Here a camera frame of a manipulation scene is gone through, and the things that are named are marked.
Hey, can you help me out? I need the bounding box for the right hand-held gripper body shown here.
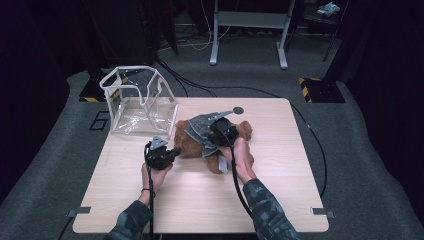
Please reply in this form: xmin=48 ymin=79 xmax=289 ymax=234
xmin=208 ymin=110 xmax=240 ymax=148

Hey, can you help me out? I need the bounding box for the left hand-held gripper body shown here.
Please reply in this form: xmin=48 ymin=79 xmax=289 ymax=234
xmin=144 ymin=135 xmax=174 ymax=172

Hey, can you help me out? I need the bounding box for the brown teddy bear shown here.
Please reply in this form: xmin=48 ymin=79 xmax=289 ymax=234
xmin=173 ymin=119 xmax=255 ymax=175

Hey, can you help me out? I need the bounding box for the grey cloth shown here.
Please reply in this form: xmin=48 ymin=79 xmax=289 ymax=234
xmin=184 ymin=113 xmax=221 ymax=158

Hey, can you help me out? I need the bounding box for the clear plastic bag white trim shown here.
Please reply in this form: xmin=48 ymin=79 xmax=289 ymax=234
xmin=99 ymin=65 xmax=180 ymax=140

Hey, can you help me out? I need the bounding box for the person's left hand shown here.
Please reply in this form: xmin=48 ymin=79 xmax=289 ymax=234
xmin=140 ymin=162 xmax=174 ymax=194

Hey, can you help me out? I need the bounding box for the person's right hand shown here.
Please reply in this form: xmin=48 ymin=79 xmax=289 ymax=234
xmin=218 ymin=137 xmax=258 ymax=184

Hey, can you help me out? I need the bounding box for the black base with hazard stripes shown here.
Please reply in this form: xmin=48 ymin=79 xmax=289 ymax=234
xmin=78 ymin=77 xmax=113 ymax=103
xmin=298 ymin=77 xmax=347 ymax=104

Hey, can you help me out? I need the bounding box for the black cabinet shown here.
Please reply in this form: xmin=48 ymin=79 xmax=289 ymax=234
xmin=83 ymin=0 xmax=158 ymax=68

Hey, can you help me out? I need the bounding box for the blue and white packet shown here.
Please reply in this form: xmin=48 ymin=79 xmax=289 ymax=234
xmin=316 ymin=1 xmax=341 ymax=18

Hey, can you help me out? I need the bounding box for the left hand-held gripper black cable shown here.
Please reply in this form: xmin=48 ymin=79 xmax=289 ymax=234
xmin=143 ymin=141 xmax=157 ymax=240

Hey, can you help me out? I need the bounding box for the hand-held gripper black cable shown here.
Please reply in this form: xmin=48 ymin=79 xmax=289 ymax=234
xmin=143 ymin=141 xmax=157 ymax=240
xmin=218 ymin=128 xmax=254 ymax=219

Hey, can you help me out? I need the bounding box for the right hand-held gripper black cable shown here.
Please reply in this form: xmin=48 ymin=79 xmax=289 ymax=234
xmin=218 ymin=128 xmax=254 ymax=219

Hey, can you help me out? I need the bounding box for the grey table corner bracket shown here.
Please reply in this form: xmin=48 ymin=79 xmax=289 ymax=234
xmin=66 ymin=206 xmax=92 ymax=218
xmin=311 ymin=207 xmax=335 ymax=219

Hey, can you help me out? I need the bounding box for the white floor cable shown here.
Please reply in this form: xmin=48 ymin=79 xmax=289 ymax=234
xmin=184 ymin=0 xmax=231 ymax=52

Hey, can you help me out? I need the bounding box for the white metal stand frame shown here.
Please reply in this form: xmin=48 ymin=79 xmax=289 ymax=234
xmin=209 ymin=0 xmax=297 ymax=70

